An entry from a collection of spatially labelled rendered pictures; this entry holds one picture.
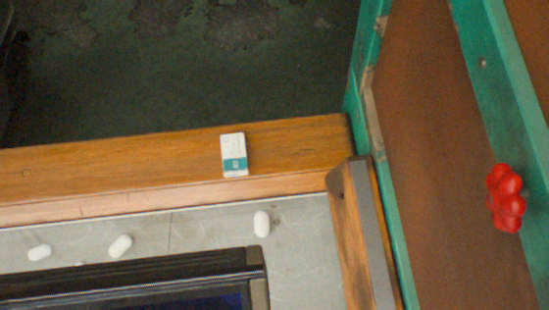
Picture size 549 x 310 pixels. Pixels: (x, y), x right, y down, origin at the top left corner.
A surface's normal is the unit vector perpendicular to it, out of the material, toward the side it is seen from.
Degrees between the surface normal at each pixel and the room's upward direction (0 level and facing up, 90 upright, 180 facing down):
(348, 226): 68
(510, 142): 90
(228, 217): 0
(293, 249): 0
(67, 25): 0
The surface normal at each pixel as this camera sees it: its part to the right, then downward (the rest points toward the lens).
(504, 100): -0.99, 0.11
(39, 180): 0.00, -0.44
